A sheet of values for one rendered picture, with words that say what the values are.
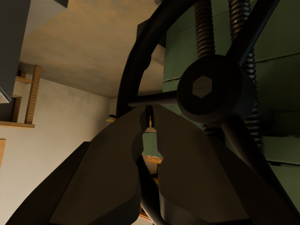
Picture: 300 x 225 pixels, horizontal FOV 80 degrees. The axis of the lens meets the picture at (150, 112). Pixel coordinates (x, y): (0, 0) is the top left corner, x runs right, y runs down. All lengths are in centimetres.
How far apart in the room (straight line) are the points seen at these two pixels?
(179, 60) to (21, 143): 322
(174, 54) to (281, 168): 34
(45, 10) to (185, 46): 38
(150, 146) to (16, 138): 310
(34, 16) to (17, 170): 307
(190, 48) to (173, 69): 6
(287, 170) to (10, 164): 343
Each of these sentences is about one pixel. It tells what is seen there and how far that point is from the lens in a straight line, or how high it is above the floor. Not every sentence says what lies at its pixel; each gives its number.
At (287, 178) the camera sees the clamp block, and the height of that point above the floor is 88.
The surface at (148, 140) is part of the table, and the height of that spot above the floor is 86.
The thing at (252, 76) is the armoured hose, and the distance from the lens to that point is 24.
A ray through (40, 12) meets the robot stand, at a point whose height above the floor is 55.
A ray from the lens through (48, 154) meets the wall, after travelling 368.
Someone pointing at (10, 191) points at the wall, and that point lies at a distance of 360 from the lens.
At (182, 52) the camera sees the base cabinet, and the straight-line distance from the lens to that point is 46.
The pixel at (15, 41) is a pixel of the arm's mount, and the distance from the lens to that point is 54.
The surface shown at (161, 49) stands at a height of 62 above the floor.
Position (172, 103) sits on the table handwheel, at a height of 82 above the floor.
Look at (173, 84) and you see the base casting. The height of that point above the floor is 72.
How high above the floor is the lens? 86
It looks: 8 degrees down
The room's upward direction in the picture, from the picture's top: 175 degrees counter-clockwise
